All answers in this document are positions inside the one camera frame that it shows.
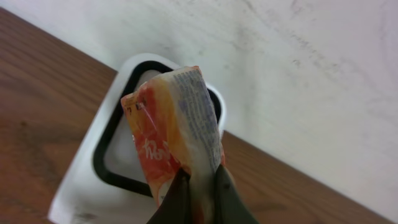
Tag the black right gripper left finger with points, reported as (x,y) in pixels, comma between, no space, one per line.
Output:
(176,206)

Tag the orange snack packet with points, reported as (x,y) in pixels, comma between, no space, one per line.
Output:
(174,126)

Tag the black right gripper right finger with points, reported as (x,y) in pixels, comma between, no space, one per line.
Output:
(229,208)

